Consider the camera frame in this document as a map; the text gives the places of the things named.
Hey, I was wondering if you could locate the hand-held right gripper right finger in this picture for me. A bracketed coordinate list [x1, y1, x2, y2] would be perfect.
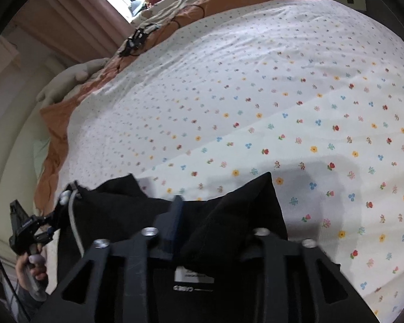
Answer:
[242, 228, 382, 323]

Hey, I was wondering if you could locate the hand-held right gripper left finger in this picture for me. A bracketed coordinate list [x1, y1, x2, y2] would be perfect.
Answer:
[34, 195, 184, 323]

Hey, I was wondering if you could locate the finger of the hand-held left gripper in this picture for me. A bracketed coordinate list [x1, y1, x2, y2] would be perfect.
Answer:
[35, 227, 57, 245]
[40, 181, 79, 228]

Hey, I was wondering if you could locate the black button shirt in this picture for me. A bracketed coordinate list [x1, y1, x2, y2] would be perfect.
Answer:
[55, 171, 342, 323]

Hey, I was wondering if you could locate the person's left forearm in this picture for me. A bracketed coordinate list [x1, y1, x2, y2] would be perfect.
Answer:
[7, 276, 47, 323]

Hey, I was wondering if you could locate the person's left hand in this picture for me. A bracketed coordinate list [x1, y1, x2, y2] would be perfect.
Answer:
[16, 252, 48, 293]

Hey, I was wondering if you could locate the pale green pillow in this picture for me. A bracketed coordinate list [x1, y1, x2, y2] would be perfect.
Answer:
[32, 138, 52, 177]

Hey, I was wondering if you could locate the cream bed headboard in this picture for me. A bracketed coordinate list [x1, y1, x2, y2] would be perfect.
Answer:
[0, 99, 53, 243]

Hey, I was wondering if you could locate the orange blanket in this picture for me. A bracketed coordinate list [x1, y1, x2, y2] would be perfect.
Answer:
[34, 0, 300, 209]

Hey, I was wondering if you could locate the grey plush toy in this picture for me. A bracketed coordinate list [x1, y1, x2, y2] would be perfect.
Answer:
[37, 57, 110, 103]

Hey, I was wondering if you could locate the white floral bedsheet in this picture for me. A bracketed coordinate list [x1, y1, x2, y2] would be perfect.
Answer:
[67, 0, 404, 323]

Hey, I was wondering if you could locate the pink curtain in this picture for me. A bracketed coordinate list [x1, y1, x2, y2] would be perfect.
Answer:
[10, 0, 135, 64]

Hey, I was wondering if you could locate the black cable bundle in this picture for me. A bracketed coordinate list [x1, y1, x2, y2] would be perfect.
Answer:
[118, 23, 159, 58]

